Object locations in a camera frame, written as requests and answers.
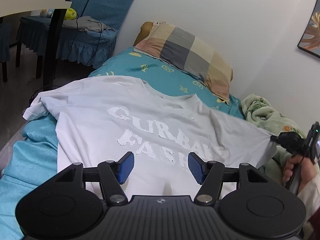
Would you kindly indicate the light grey printed T-shirt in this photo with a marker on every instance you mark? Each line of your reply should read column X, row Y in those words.
column 100, row 120

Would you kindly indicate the mustard yellow pillow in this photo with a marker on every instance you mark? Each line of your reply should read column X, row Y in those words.
column 143, row 31

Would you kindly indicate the light blue shiny cloth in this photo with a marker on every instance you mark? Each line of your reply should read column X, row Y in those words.
column 30, row 155

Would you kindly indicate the green fleece blanket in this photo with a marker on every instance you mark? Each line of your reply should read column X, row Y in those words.
column 265, row 117

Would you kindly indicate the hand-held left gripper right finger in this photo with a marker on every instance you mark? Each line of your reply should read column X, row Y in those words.
column 195, row 168

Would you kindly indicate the yellow plush toy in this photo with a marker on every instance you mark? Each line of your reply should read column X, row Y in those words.
column 70, row 14

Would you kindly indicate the small chair with blue cover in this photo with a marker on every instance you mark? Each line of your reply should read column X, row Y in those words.
column 5, row 42

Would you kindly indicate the framed leaf wall painting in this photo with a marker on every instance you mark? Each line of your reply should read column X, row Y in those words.
column 311, row 32

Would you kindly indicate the grey cloth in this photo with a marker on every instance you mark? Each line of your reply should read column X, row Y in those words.
column 87, row 23

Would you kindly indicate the teal printed bed sheet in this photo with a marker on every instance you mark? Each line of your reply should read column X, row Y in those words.
column 155, row 72

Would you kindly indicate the plaid pillow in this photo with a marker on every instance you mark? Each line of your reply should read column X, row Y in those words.
column 190, row 52

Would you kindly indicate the white and blue plush toy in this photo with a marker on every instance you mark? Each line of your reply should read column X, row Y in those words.
column 47, row 13

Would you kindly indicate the person's right forearm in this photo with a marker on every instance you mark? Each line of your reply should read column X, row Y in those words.
column 311, row 195

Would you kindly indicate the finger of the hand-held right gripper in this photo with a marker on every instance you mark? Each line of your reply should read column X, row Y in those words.
column 276, row 140

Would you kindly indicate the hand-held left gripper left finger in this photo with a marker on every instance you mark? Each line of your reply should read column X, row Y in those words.
column 126, row 168

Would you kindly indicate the person's right hand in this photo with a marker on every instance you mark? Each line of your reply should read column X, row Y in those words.
column 306, row 167

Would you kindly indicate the person's dark red clothing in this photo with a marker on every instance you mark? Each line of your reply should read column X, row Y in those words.
column 315, row 227

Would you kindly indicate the black wooden chair frame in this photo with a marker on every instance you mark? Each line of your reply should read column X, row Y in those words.
column 30, row 0

